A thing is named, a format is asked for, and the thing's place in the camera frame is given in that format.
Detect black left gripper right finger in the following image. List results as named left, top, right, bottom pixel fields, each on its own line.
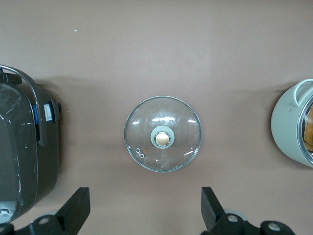
left=201, top=187, right=248, bottom=235

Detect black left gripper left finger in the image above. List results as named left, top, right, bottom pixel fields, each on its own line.
left=30, top=187, right=91, bottom=235

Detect glass lid with copper knob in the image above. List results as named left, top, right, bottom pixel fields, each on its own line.
left=124, top=95, right=202, bottom=173

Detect yellow corn cob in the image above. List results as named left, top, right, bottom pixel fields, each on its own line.
left=303, top=102, right=313, bottom=152

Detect black rice cooker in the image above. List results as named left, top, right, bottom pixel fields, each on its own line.
left=0, top=64, right=62, bottom=225

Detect brown table cover sheet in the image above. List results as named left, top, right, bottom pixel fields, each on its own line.
left=0, top=0, right=313, bottom=235

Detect steel pot pale green handles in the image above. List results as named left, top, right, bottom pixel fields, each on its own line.
left=270, top=78, right=313, bottom=168

